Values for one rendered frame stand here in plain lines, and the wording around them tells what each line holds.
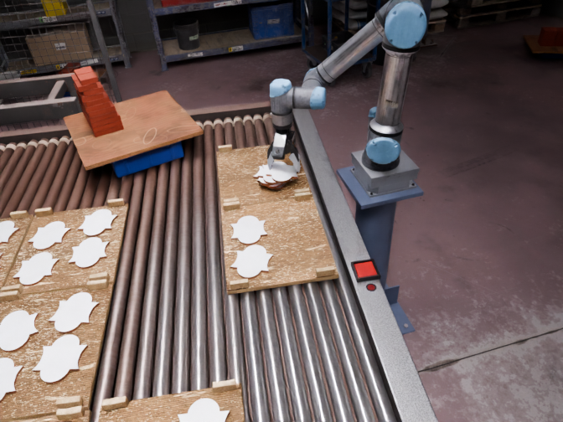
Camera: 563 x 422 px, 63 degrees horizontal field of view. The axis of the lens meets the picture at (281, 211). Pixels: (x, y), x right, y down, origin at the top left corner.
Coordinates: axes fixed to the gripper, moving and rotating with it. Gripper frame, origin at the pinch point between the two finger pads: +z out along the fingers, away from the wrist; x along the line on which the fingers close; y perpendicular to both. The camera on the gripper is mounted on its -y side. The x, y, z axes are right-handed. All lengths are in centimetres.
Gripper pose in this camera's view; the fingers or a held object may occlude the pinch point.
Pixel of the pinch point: (283, 171)
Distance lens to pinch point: 179.1
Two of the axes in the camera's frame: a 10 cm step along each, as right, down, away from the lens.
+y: 2.2, -6.3, 7.5
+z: 0.5, 7.7, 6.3
